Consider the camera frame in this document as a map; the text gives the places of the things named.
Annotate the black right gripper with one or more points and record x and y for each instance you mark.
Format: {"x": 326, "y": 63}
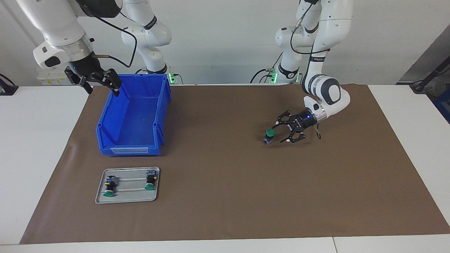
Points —
{"x": 86, "y": 70}

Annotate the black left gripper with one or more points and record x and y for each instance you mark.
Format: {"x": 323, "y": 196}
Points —
{"x": 305, "y": 121}

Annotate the green push button switch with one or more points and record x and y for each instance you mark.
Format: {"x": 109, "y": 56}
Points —
{"x": 269, "y": 133}
{"x": 109, "y": 192}
{"x": 150, "y": 186}

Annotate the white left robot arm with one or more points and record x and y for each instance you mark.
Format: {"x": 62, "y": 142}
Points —
{"x": 334, "y": 28}

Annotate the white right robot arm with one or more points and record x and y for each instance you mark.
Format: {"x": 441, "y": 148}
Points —
{"x": 56, "y": 24}

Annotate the blue plastic storage bin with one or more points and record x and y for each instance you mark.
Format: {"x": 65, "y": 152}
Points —
{"x": 137, "y": 119}

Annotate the black table clamp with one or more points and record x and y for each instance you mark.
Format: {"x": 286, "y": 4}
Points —
{"x": 7, "y": 89}

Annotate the brown paper table mat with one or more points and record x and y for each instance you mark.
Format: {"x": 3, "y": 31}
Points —
{"x": 228, "y": 193}

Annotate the silver metal tray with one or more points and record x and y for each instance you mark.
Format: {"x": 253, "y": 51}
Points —
{"x": 130, "y": 195}

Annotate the black stand pole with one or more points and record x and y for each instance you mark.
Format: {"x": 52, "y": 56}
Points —
{"x": 427, "y": 79}

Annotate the blue crate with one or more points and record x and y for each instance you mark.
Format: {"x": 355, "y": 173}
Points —
{"x": 443, "y": 105}

